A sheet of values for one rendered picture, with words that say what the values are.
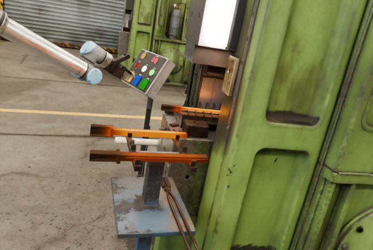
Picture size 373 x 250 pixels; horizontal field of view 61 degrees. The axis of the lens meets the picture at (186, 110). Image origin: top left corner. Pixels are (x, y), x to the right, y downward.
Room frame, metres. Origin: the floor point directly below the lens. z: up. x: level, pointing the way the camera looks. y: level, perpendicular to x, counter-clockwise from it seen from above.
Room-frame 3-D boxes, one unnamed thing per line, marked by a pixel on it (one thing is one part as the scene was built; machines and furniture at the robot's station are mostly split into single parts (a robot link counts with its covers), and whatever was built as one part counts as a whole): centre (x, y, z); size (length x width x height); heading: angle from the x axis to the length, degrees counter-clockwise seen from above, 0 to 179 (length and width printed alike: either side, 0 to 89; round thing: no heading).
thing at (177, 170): (1.71, -0.18, 0.69); 0.56 x 0.38 x 0.45; 106
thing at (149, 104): (2.21, 0.27, 0.54); 0.04 x 0.04 x 1.08; 16
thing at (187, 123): (1.55, -0.06, 0.95); 0.12 x 0.08 x 0.06; 106
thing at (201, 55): (1.76, -0.16, 1.32); 0.42 x 0.20 x 0.10; 106
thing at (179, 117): (1.76, -0.16, 0.96); 0.42 x 0.20 x 0.09; 106
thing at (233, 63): (1.43, -0.17, 1.27); 0.09 x 0.02 x 0.17; 16
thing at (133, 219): (1.18, 0.09, 0.71); 0.40 x 0.30 x 0.02; 19
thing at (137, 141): (2.01, 0.22, 0.62); 0.44 x 0.05 x 0.05; 106
